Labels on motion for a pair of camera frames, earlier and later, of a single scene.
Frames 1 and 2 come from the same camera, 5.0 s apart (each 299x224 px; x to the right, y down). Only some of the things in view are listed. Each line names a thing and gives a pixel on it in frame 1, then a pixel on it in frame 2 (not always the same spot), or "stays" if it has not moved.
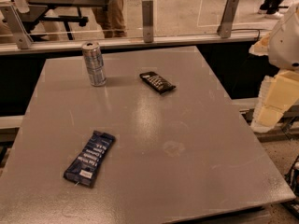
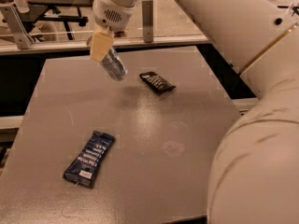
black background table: x=64 y=7 stays
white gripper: x=286 y=47 -> x=109 y=14
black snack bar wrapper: x=156 y=82 stays
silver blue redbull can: x=94 y=63 -> x=114 y=65
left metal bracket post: x=12 y=19 stays
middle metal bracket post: x=148 y=20 stays
